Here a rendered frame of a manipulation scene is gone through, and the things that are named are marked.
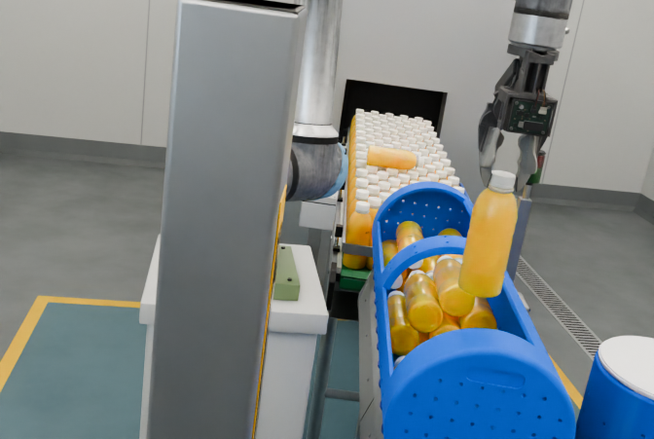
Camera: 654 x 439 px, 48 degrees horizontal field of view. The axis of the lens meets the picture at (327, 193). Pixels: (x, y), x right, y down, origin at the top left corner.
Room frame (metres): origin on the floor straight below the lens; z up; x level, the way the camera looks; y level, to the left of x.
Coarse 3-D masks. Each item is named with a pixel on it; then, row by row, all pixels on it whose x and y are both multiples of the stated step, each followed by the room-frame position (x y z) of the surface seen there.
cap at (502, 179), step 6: (492, 174) 1.07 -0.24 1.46; (498, 174) 1.07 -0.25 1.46; (504, 174) 1.08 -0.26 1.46; (510, 174) 1.08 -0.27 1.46; (492, 180) 1.07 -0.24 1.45; (498, 180) 1.06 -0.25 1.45; (504, 180) 1.06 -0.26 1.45; (510, 180) 1.06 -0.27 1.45; (498, 186) 1.06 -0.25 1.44; (504, 186) 1.06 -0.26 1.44; (510, 186) 1.06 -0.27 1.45
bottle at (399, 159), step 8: (368, 152) 2.42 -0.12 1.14; (376, 152) 2.41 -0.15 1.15; (384, 152) 2.42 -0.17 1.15; (392, 152) 2.42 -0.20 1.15; (400, 152) 2.42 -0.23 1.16; (408, 152) 2.43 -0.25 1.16; (368, 160) 2.41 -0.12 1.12; (376, 160) 2.41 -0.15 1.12; (384, 160) 2.41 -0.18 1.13; (392, 160) 2.41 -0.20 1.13; (400, 160) 2.41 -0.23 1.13; (408, 160) 2.41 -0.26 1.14; (416, 160) 2.43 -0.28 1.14; (400, 168) 2.42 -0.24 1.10; (408, 168) 2.42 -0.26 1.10
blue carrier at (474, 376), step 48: (432, 192) 1.81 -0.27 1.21; (432, 240) 1.39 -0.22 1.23; (384, 288) 1.35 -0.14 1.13; (384, 336) 1.16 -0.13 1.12; (480, 336) 0.98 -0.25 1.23; (528, 336) 1.05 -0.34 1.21; (384, 384) 1.02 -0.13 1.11; (432, 384) 0.95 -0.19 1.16; (480, 384) 0.95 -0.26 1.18; (528, 384) 0.95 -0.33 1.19; (384, 432) 0.95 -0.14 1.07; (432, 432) 0.95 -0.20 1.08; (480, 432) 0.95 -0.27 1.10; (528, 432) 0.95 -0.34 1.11
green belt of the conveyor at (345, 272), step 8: (344, 272) 1.94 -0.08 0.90; (352, 272) 1.95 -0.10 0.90; (360, 272) 1.95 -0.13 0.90; (368, 272) 1.96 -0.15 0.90; (344, 280) 1.93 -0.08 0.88; (352, 280) 1.93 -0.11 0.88; (360, 280) 1.93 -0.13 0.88; (344, 288) 1.93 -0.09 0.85; (352, 288) 1.93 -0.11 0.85; (360, 288) 1.93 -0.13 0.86
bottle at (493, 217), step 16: (496, 192) 1.06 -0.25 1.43; (512, 192) 1.07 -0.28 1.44; (480, 208) 1.06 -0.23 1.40; (496, 208) 1.05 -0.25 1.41; (512, 208) 1.06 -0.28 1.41; (480, 224) 1.05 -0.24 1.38; (496, 224) 1.04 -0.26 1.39; (512, 224) 1.05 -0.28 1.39; (480, 240) 1.05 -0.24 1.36; (496, 240) 1.05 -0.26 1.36; (464, 256) 1.07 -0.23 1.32; (480, 256) 1.05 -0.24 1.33; (496, 256) 1.05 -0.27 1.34; (464, 272) 1.06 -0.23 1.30; (480, 272) 1.05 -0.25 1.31; (496, 272) 1.05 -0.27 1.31; (464, 288) 1.06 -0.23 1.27; (480, 288) 1.05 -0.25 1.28; (496, 288) 1.05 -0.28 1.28
